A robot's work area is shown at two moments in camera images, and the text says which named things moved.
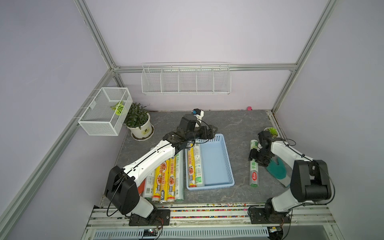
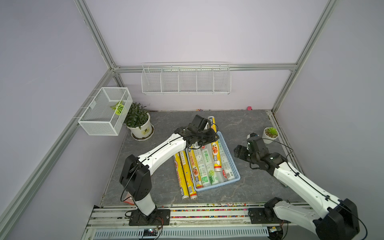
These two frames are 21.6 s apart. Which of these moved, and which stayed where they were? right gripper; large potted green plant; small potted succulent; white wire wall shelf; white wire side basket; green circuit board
Moved: right gripper
Stayed: white wire wall shelf; white wire side basket; green circuit board; small potted succulent; large potted green plant
